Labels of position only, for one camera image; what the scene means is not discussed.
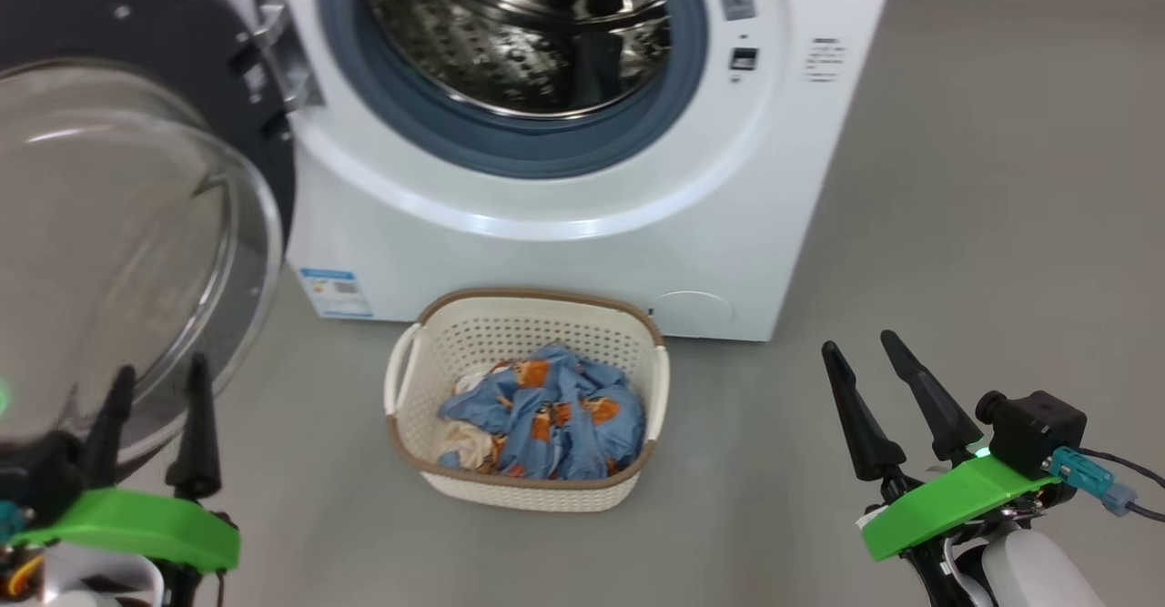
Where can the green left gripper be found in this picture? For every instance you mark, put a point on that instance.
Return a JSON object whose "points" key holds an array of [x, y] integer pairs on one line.
{"points": [[136, 525]]}

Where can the blue energy label sticker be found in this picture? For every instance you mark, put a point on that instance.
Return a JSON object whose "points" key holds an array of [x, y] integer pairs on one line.
{"points": [[335, 293]]}

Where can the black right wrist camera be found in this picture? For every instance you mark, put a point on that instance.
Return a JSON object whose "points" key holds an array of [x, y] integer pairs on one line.
{"points": [[1038, 429]]}

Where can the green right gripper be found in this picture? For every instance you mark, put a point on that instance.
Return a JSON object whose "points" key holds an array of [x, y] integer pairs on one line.
{"points": [[956, 502]]}

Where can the washing machine glass door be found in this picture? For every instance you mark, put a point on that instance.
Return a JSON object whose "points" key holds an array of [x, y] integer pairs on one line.
{"points": [[91, 15]]}

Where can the cream perforated laundry basket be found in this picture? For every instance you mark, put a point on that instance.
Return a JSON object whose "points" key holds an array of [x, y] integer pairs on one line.
{"points": [[510, 316]]}

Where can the teal left camera connector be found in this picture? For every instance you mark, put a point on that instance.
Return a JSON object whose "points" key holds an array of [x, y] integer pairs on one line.
{"points": [[9, 521]]}

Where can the black door latch socket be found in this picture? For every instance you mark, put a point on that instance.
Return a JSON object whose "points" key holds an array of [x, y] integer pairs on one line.
{"points": [[744, 59]]}

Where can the blue cartoon print garment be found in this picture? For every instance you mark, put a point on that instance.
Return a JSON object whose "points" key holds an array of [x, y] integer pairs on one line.
{"points": [[555, 416]]}

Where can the teal camera connector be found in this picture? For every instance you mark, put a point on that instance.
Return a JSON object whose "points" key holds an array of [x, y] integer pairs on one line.
{"points": [[1088, 478], [9, 521]]}

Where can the stainless steel washing machine drum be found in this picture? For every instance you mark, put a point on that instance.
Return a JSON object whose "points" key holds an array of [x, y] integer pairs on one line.
{"points": [[510, 52]]}

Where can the teal right camera connector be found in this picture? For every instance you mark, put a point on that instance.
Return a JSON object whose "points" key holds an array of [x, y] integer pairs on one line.
{"points": [[1088, 478]]}

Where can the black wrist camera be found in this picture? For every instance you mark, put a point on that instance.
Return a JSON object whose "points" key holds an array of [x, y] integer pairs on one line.
{"points": [[1038, 429], [41, 480]]}

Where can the metal door hinge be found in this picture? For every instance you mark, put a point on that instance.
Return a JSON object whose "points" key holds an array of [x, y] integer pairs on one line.
{"points": [[287, 52]]}

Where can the cream white garment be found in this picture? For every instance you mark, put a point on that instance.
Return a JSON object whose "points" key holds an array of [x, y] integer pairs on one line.
{"points": [[466, 448]]}

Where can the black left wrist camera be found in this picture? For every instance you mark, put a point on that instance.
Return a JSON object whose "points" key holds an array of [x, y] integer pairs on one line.
{"points": [[41, 480]]}

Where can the round white filter cover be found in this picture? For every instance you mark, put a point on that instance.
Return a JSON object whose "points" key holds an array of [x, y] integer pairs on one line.
{"points": [[692, 311]]}

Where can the white front-load washing machine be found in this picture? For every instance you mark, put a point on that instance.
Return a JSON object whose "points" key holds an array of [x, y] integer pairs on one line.
{"points": [[774, 179]]}

